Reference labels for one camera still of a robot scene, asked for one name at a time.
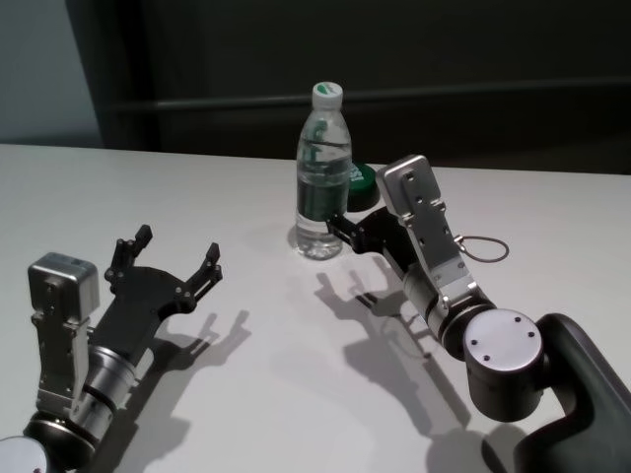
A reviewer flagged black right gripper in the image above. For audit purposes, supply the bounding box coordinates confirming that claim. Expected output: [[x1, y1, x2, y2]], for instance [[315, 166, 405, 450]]
[[325, 206, 421, 276]]

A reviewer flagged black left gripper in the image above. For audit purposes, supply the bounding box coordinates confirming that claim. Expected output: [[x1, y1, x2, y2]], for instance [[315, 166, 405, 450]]
[[91, 224, 224, 360]]

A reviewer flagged clear plastic water bottle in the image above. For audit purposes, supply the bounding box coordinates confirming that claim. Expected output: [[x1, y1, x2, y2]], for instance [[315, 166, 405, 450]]
[[294, 82, 352, 262]]

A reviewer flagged green and black push button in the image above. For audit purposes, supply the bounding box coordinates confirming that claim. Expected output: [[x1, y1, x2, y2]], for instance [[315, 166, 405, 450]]
[[346, 162, 382, 214]]

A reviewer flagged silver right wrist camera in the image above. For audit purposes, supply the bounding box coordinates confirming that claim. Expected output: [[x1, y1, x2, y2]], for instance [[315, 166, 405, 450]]
[[376, 154, 490, 317]]

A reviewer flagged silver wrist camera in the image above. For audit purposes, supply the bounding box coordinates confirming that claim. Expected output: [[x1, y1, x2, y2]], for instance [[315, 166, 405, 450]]
[[376, 154, 490, 317], [27, 251, 101, 414]]

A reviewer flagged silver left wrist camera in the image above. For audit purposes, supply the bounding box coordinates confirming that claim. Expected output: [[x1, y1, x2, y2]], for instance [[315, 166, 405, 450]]
[[27, 251, 101, 414]]

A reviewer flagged grey horizontal metal rail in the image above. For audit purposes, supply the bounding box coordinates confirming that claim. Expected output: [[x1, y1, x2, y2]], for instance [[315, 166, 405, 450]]
[[115, 93, 631, 113]]

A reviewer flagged thin right wrist camera cable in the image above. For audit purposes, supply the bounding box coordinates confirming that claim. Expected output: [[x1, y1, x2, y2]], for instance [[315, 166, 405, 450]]
[[455, 235, 511, 265]]

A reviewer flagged dark vertical frame post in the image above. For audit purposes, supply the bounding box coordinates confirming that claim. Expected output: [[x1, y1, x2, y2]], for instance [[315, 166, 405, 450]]
[[63, 0, 165, 149]]

